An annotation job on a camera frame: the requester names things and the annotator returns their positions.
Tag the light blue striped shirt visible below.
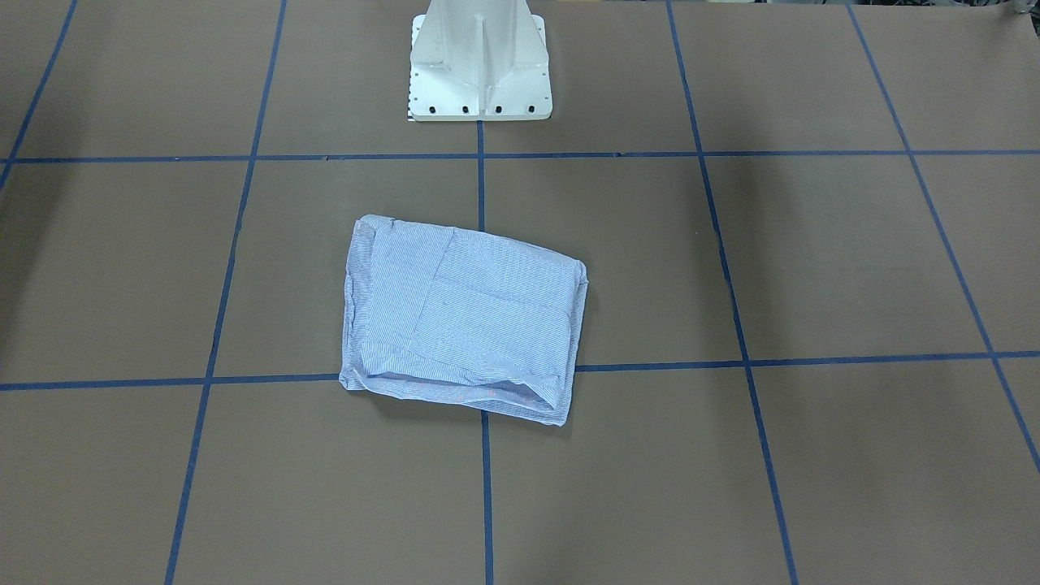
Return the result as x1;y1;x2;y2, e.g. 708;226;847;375
339;214;588;427

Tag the brown paper table cover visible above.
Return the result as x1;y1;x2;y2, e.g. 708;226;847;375
2;1;1038;584

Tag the white central pedestal column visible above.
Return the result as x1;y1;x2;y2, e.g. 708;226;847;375
406;1;554;123

